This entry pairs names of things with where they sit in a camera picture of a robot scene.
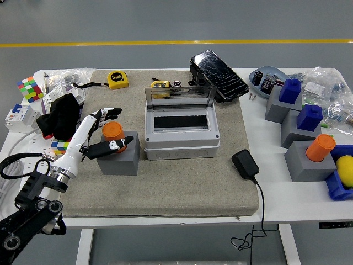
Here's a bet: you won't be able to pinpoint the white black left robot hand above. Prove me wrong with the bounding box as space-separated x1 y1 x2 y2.
52 107 134 177

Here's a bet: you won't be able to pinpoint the grey-brown mat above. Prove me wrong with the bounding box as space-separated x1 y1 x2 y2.
58 68 260 219

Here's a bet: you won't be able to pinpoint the small colourful puzzle cube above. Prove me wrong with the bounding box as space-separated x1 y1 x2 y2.
50 139 73 156

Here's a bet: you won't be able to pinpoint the white blue circuit breaker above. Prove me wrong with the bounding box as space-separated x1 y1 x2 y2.
4 103 42 134

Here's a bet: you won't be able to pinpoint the grey junction box clear lid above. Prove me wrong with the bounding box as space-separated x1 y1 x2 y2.
143 84 222 161

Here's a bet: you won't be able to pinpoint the black power adapter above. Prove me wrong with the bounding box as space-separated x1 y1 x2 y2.
231 149 260 182

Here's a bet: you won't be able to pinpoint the white power strip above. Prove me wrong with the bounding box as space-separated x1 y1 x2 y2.
23 134 68 200

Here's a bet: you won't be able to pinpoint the black table control panel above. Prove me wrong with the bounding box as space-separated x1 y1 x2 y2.
319 221 353 230

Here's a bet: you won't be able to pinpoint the large colourful puzzle cube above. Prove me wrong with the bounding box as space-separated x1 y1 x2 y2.
16 76 45 104

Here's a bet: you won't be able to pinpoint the black cloth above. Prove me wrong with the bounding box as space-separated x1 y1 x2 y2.
35 93 82 140

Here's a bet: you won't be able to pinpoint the grey block with round hole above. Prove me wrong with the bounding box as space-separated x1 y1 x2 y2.
96 130 140 176

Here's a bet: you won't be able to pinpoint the black adapter cord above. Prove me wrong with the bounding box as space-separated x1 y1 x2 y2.
230 179 268 265

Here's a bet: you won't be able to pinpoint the blue-grey tray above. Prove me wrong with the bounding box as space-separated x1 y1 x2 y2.
248 65 289 100

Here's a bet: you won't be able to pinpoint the white table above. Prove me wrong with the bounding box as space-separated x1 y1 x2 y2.
0 67 353 265

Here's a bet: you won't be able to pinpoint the yellow lemon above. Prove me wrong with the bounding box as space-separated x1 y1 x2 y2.
335 155 353 190

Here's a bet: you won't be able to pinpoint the blue plastic bin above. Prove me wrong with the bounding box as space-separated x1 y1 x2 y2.
324 145 353 201

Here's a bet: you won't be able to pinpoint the yellow black tape measure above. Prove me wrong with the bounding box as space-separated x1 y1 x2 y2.
150 79 170 99

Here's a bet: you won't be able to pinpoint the blue block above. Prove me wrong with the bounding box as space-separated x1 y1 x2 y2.
279 78 302 104
296 104 324 132

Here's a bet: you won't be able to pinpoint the grey block holder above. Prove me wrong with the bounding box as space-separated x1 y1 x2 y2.
280 109 322 149
284 140 338 183
264 84 303 124

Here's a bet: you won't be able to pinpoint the yellow tape measure with strap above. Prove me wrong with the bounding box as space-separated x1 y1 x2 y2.
72 71 130 91

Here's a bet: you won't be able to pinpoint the clear bags of parts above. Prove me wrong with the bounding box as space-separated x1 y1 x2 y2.
289 66 353 136

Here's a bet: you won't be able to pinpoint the black box with cracked lid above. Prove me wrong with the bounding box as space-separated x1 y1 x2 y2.
189 49 250 104

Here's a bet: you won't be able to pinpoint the clear plastic bag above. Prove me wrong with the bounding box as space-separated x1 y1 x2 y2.
42 67 96 114

